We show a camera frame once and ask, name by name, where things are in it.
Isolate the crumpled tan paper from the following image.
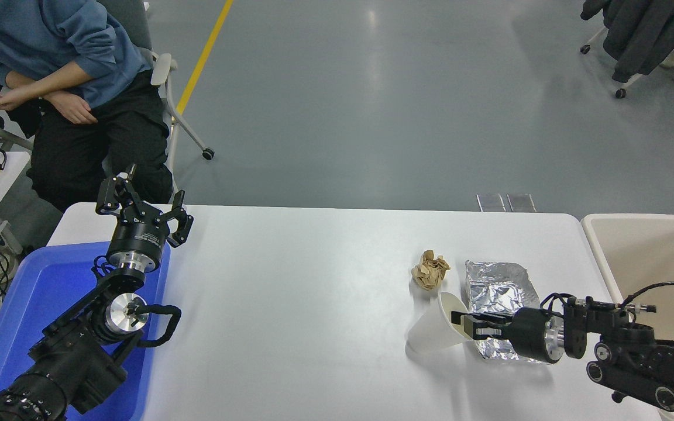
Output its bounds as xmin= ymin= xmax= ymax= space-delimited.
xmin=411 ymin=250 xmax=451 ymax=291

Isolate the blue plastic tray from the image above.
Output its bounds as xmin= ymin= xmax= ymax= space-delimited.
xmin=0 ymin=241 xmax=171 ymax=421

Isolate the large pale bin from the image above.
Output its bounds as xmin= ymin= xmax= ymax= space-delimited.
xmin=581 ymin=213 xmax=674 ymax=421

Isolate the person's left hand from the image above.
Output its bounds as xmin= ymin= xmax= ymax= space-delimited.
xmin=0 ymin=87 xmax=29 ymax=112

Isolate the person's right hand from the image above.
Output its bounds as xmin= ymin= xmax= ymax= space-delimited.
xmin=44 ymin=92 xmax=99 ymax=125

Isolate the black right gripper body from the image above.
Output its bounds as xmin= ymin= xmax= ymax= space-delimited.
xmin=510 ymin=308 xmax=549 ymax=361

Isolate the white paper cup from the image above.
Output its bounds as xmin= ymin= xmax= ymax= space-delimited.
xmin=406 ymin=292 xmax=471 ymax=355

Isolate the person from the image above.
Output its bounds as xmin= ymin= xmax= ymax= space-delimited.
xmin=0 ymin=0 xmax=174 ymax=212

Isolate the grey wheeled chair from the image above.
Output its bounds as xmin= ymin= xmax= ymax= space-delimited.
xmin=0 ymin=0 xmax=215 ymax=196

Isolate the dark coat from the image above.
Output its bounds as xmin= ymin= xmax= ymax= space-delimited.
xmin=581 ymin=0 xmax=674 ymax=84

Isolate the white wheeled chair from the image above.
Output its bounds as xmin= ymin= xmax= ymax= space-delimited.
xmin=580 ymin=11 xmax=674 ymax=99

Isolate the silver foil tray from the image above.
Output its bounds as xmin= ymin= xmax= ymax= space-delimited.
xmin=464 ymin=260 xmax=563 ymax=364

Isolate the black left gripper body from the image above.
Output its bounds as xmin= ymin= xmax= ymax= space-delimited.
xmin=108 ymin=205 xmax=171 ymax=265

